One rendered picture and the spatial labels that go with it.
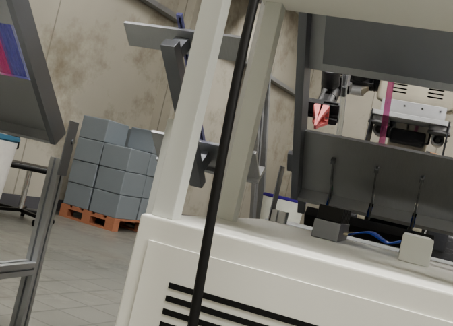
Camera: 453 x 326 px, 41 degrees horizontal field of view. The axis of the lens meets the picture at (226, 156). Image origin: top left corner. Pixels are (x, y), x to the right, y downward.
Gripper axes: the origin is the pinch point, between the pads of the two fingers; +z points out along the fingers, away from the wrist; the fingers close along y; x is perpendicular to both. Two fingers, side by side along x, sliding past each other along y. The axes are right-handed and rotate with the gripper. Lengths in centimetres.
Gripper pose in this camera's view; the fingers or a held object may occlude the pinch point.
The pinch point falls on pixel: (315, 125)
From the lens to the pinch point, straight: 181.4
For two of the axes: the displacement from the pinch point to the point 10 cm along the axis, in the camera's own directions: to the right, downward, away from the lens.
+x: 0.2, 7.8, 6.2
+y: 9.3, 2.0, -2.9
